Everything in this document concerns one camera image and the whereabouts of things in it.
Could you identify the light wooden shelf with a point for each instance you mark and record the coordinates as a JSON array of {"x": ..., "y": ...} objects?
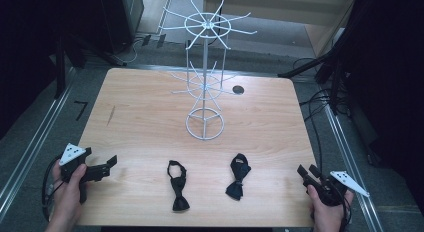
[{"x": 300, "y": 12}]

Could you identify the black metal stand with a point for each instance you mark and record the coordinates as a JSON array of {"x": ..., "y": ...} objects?
[
  {"x": 328, "y": 65},
  {"x": 61, "y": 65}
]

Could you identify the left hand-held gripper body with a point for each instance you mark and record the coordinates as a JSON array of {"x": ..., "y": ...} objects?
[{"x": 71, "y": 153}]

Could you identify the dark cabinet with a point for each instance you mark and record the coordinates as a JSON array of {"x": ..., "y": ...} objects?
[{"x": 120, "y": 18}]

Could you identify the black bow tie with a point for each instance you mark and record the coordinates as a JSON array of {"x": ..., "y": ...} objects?
[
  {"x": 238, "y": 178},
  {"x": 178, "y": 187}
]

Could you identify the silver floor rail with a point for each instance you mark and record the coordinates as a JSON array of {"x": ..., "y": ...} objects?
[
  {"x": 350, "y": 165},
  {"x": 33, "y": 148}
]

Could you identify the person's left hand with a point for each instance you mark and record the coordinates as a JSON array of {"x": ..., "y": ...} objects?
[{"x": 66, "y": 195}]

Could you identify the person's right hand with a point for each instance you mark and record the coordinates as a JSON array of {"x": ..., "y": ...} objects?
[{"x": 328, "y": 213}]

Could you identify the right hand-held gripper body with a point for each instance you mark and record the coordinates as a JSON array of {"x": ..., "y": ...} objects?
[{"x": 330, "y": 190}]

